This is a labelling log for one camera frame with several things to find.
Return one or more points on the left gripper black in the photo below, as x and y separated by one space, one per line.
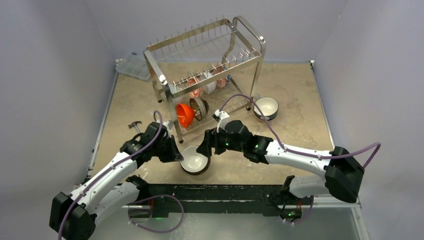
174 154

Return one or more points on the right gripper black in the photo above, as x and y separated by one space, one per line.
212 141

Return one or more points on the white bowl brown outside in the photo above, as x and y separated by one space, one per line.
193 162

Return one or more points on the beige bowl dark patterned outside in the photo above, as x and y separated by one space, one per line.
200 106

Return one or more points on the stainless steel dish rack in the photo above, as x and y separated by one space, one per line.
202 63

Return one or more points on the orange diamond pattern bowl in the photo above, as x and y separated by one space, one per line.
222 82

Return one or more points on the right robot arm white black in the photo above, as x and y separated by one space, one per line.
337 171

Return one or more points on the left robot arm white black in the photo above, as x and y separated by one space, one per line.
75 216

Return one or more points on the black hammer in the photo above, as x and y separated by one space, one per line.
135 124

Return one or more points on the white bowl red patterned outside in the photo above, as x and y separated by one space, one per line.
209 88

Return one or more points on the white bowl teal outside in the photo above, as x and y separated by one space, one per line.
267 108

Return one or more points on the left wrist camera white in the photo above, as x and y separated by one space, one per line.
169 124

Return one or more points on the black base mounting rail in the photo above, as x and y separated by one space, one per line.
164 199

